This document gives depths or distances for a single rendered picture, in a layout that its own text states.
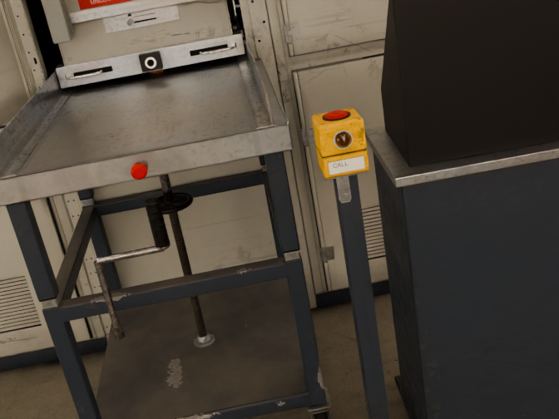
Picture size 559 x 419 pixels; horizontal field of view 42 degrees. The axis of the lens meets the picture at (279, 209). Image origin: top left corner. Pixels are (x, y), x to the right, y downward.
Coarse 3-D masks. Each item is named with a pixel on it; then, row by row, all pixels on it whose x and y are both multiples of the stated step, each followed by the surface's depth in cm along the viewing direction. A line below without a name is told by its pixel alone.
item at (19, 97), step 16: (0, 16) 195; (0, 32) 195; (16, 32) 197; (0, 48) 195; (0, 64) 194; (16, 64) 201; (0, 80) 194; (16, 80) 200; (32, 80) 203; (0, 96) 194; (16, 96) 200; (0, 112) 194; (16, 112) 195
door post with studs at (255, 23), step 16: (240, 0) 201; (256, 0) 202; (256, 16) 203; (256, 32) 205; (256, 48) 207; (272, 64) 209; (272, 80) 211; (288, 160) 221; (288, 176) 222; (304, 240) 231; (304, 256) 234; (304, 272) 236
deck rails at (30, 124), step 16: (240, 64) 205; (48, 80) 198; (256, 80) 179; (32, 96) 179; (48, 96) 194; (64, 96) 204; (256, 96) 168; (32, 112) 176; (48, 112) 189; (256, 112) 156; (16, 128) 160; (32, 128) 173; (256, 128) 145; (0, 144) 148; (16, 144) 158; (32, 144) 163; (0, 160) 146; (16, 160) 152; (0, 176) 144
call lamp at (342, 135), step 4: (336, 132) 123; (340, 132) 123; (344, 132) 123; (348, 132) 123; (336, 136) 123; (340, 136) 122; (344, 136) 122; (348, 136) 122; (352, 136) 123; (336, 140) 123; (340, 140) 122; (344, 140) 122; (348, 140) 123; (352, 140) 124; (336, 144) 123; (340, 144) 123; (344, 144) 123; (348, 144) 123; (340, 148) 124; (344, 148) 124
